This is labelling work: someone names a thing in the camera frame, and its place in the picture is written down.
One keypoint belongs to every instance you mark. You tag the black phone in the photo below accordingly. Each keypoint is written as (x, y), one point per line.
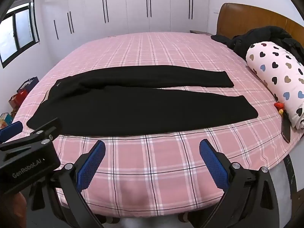
(286, 130)

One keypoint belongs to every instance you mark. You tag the pink plaid bed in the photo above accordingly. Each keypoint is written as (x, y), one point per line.
(154, 171)

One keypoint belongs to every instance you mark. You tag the black jacket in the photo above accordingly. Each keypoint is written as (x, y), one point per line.
(261, 36)

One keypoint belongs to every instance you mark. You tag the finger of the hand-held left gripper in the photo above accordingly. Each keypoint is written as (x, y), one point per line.
(10, 130)
(48, 128)

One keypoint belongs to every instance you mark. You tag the navy paper bag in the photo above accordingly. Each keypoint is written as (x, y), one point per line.
(30, 83)

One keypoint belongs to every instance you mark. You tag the white wardrobe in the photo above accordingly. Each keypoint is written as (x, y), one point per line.
(133, 4)

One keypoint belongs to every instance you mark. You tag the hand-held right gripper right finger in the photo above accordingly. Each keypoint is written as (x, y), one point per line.
(213, 166)

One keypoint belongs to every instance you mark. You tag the black framed window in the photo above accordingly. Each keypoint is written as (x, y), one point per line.
(21, 26)

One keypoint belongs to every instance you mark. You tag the small red toy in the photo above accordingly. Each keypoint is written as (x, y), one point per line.
(277, 105)

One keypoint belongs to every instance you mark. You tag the row of gift boxes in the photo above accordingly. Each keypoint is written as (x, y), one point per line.
(15, 99)

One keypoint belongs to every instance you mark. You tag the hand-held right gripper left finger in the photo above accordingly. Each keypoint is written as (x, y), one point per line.
(93, 162)

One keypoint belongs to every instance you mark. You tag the white spotted pillow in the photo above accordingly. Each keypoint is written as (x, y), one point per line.
(280, 76)

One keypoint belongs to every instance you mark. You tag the wooden headboard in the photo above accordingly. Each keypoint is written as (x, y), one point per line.
(249, 16)

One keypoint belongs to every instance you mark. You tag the black pants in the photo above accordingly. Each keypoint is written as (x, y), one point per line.
(118, 109)

